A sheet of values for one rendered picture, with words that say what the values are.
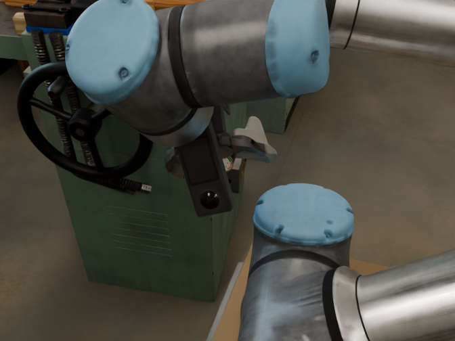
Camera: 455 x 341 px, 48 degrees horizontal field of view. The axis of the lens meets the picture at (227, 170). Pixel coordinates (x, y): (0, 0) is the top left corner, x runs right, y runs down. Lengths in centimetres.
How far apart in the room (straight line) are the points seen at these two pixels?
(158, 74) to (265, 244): 39
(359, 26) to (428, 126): 209
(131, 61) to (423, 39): 29
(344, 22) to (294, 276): 33
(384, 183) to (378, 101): 63
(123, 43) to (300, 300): 37
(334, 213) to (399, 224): 131
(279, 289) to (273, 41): 37
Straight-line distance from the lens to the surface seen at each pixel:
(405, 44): 56
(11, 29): 133
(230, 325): 95
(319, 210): 77
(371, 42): 56
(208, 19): 43
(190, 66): 42
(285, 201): 78
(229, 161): 119
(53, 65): 104
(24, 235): 206
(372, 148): 239
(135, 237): 157
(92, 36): 45
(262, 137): 71
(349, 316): 62
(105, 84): 43
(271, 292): 68
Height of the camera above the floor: 143
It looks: 41 degrees down
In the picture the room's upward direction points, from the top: straight up
